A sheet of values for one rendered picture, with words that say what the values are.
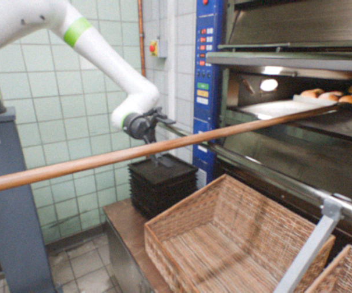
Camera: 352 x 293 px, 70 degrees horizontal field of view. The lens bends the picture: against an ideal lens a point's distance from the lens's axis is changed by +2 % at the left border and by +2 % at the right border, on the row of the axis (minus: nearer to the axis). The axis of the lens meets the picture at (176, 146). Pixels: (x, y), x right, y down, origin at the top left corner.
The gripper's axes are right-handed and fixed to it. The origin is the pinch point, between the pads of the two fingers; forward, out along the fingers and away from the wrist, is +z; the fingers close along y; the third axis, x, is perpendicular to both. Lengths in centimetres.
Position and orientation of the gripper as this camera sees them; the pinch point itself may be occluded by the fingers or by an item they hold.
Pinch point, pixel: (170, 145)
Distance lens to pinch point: 73.3
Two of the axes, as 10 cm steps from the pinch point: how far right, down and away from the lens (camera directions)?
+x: -8.4, 1.9, -5.0
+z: 5.4, 3.0, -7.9
